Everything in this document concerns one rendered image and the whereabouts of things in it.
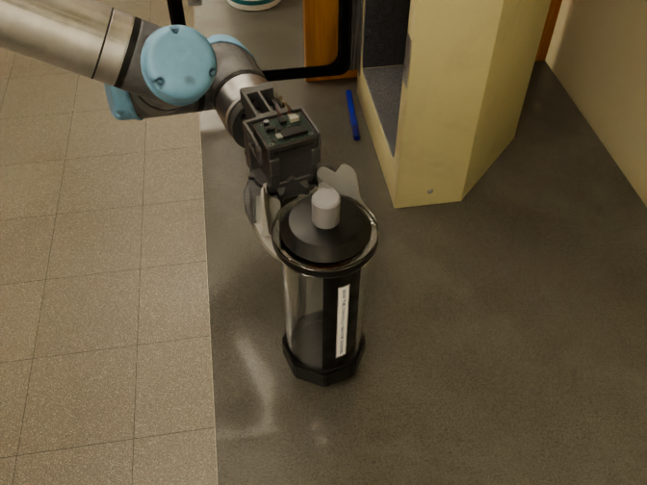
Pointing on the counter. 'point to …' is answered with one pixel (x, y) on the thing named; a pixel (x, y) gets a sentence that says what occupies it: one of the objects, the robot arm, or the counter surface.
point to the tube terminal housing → (456, 95)
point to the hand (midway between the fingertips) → (323, 242)
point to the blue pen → (352, 115)
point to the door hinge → (357, 35)
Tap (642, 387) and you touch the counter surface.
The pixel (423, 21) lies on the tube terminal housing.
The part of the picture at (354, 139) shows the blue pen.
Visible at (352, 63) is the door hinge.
